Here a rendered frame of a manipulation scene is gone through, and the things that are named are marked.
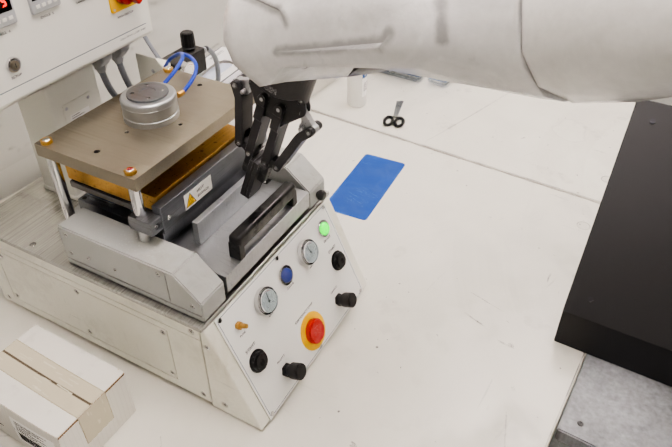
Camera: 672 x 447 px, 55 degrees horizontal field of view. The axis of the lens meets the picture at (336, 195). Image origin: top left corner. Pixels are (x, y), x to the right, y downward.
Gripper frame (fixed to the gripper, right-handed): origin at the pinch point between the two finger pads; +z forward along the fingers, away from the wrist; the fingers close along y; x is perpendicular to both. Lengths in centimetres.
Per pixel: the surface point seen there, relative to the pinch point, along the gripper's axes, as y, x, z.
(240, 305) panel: 8.1, -10.1, 13.2
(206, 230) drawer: -2.0, -6.0, 8.9
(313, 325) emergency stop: 17.0, -0.3, 21.1
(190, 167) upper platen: -8.7, -2.6, 3.5
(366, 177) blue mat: 5, 47, 31
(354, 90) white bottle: -13, 74, 32
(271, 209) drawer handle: 3.8, 0.5, 4.7
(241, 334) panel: 10.4, -12.2, 15.6
